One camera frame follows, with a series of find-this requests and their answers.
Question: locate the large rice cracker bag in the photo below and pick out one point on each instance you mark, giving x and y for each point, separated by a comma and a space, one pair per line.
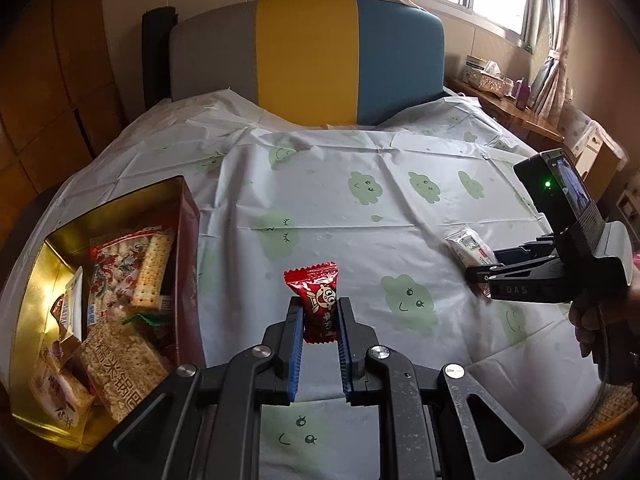
120, 375

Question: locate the long brown stick sachet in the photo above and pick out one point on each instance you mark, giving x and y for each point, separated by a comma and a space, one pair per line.
75, 295

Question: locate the person's right hand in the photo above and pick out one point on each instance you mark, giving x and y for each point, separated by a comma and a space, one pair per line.
587, 332

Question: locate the patterned tissue box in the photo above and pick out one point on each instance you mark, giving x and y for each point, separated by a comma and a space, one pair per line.
487, 85

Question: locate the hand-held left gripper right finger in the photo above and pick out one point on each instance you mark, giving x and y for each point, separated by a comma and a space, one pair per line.
345, 360

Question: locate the orange crumb cake packet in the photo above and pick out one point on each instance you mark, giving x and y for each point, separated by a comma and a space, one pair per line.
55, 395

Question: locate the grey yellow blue chair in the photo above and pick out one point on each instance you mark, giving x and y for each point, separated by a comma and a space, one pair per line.
310, 60

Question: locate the patterned side curtain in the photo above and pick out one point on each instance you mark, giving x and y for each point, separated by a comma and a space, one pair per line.
560, 35

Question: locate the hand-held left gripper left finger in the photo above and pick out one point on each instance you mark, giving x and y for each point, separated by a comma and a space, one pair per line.
297, 360

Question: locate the white and green box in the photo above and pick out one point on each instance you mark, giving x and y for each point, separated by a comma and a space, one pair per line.
472, 65

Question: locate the white dotted bag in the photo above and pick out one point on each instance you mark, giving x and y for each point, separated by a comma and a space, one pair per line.
580, 130

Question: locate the light wooden cabinet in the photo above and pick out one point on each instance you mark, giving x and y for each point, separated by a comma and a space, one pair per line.
602, 160

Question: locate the wooden wardrobe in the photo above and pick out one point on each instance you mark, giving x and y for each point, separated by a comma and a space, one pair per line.
60, 110

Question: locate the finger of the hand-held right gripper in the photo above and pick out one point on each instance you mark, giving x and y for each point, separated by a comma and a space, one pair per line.
480, 273
530, 252

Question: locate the purple box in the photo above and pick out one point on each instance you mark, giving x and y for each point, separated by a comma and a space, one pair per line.
523, 95

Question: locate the clear bag with colourful print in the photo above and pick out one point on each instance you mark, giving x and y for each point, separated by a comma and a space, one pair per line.
112, 265

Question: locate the woven rattan seat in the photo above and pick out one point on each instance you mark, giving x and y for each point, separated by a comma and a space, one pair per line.
600, 425

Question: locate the square cracker packet green ends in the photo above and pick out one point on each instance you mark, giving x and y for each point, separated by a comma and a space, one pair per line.
152, 270

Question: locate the wooden side desk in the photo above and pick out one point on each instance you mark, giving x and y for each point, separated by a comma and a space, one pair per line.
505, 110

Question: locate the small white packet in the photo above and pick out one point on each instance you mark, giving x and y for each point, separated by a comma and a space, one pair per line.
467, 245

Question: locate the small dark red candy packet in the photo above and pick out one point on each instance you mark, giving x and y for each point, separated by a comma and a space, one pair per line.
312, 300

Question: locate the gold tin box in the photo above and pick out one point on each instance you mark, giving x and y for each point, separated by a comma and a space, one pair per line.
192, 270

